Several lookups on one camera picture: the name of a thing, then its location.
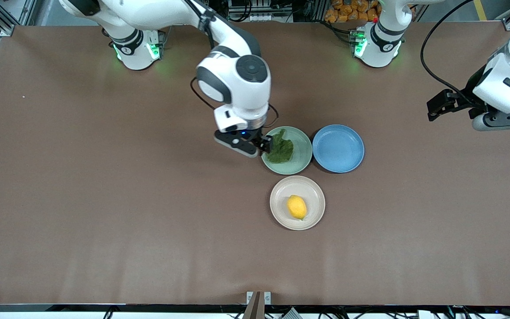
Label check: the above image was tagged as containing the green lettuce leaf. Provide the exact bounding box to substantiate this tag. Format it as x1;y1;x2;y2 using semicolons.
266;128;295;164

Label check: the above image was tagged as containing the yellow lemon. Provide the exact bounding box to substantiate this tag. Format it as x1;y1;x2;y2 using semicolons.
286;195;308;220

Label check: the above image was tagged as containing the pale green plate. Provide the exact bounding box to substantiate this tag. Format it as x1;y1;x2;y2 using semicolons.
261;126;313;175

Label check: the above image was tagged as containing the beige plate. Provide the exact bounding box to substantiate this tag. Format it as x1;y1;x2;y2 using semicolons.
270;175;326;231

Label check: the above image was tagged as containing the blue plate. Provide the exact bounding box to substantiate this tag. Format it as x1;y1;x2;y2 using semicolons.
312;124;365;173

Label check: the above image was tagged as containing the bag of orange items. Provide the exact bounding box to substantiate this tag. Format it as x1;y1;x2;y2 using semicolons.
325;0;382;23

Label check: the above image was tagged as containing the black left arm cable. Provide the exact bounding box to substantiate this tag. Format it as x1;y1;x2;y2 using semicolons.
420;0;477;100

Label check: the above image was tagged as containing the equipment rack with cables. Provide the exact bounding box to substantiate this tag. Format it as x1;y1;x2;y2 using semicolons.
226;0;295;23

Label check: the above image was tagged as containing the camera mount post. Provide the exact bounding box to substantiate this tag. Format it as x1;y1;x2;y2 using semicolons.
243;291;272;319

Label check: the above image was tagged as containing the black table edge rail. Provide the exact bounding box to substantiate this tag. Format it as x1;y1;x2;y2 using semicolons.
0;303;510;314

